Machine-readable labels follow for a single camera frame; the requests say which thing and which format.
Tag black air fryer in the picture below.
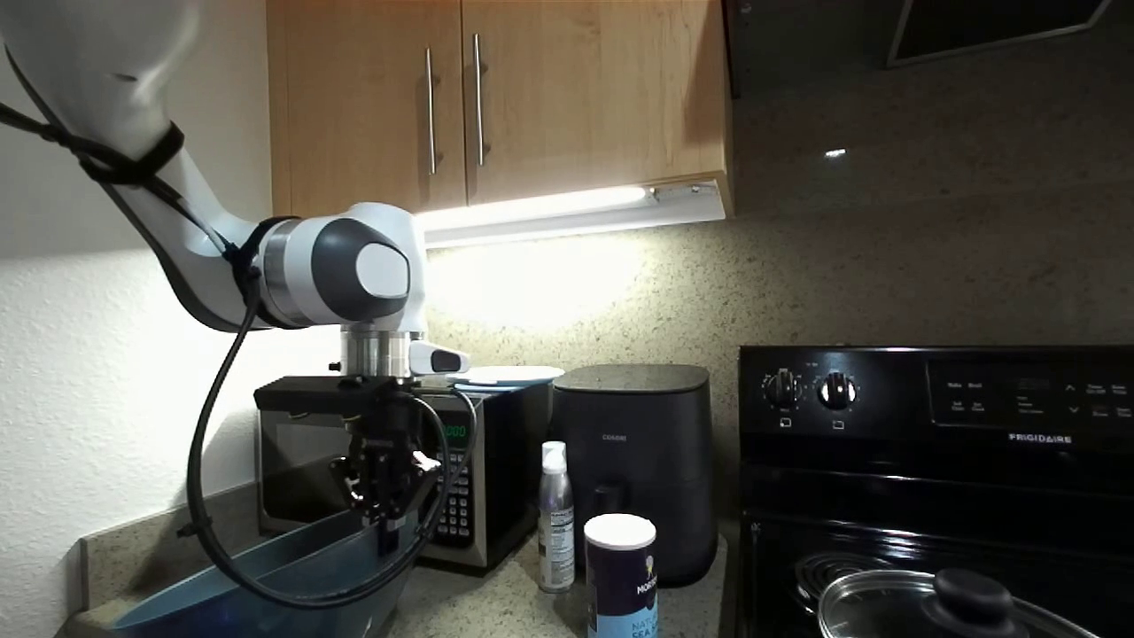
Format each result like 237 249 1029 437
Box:
552 364 717 589

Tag black range hood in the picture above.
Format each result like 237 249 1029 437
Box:
723 0 1125 99

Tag under-cabinet light bar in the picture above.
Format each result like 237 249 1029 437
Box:
419 181 728 251

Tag black electric stove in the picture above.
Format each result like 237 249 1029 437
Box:
739 344 1134 638

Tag black stainless microwave oven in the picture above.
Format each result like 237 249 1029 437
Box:
254 375 552 570

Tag white spray bottle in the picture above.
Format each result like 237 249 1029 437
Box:
538 440 574 592

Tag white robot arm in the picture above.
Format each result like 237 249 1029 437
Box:
0 0 469 381

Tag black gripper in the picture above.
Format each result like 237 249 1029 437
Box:
336 381 448 522

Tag large blue bowl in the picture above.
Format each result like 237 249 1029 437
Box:
110 515 422 638

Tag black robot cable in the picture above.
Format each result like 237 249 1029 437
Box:
0 99 454 612

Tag blue canister white lid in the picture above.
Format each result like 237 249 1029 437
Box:
584 515 658 638

